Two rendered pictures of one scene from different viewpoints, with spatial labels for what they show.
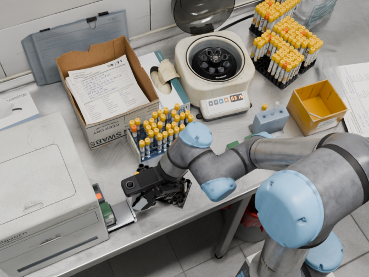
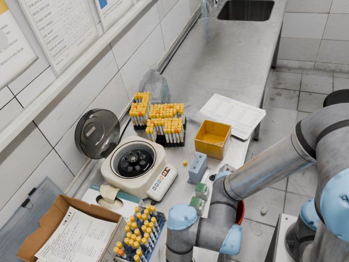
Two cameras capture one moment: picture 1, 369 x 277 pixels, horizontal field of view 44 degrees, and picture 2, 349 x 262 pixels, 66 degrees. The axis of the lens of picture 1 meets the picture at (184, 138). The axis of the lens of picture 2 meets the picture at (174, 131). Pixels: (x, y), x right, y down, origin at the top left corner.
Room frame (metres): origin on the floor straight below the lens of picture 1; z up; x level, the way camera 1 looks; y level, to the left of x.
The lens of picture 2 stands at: (0.28, 0.10, 1.86)
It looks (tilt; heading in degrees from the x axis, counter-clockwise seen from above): 46 degrees down; 331
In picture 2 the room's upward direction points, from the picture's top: 12 degrees counter-clockwise
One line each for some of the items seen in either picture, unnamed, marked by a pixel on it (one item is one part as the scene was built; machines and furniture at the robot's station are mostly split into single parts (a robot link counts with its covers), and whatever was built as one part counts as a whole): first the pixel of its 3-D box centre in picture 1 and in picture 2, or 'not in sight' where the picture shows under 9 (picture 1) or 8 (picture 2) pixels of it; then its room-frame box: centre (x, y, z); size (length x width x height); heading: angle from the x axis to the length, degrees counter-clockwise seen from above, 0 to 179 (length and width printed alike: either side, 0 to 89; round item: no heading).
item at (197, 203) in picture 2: (234, 153); (197, 206); (0.70, -0.16, 0.91); 0.05 x 0.04 x 0.07; 31
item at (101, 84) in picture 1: (108, 92); (78, 242); (0.85, 0.26, 0.95); 0.29 x 0.25 x 0.15; 31
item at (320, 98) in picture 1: (316, 107); (213, 139); (0.89, -0.43, 0.93); 0.13 x 0.13 x 0.10; 27
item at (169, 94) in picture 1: (163, 82); (112, 202); (0.93, 0.09, 0.92); 0.24 x 0.12 x 0.10; 31
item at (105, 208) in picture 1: (103, 211); not in sight; (0.44, 0.20, 0.98); 0.05 x 0.04 x 0.01; 31
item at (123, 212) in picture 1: (98, 222); not in sight; (0.43, 0.22, 0.92); 0.21 x 0.07 x 0.05; 121
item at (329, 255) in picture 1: (312, 254); (320, 225); (0.35, -0.34, 1.07); 0.13 x 0.12 x 0.14; 128
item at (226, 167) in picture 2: not in sight; (223, 175); (0.73, -0.33, 0.92); 0.13 x 0.07 x 0.08; 31
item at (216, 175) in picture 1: (218, 173); (219, 230); (0.50, -0.09, 1.16); 0.11 x 0.11 x 0.08; 38
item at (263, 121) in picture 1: (269, 122); (198, 169); (0.82, -0.27, 0.92); 0.10 x 0.07 x 0.10; 116
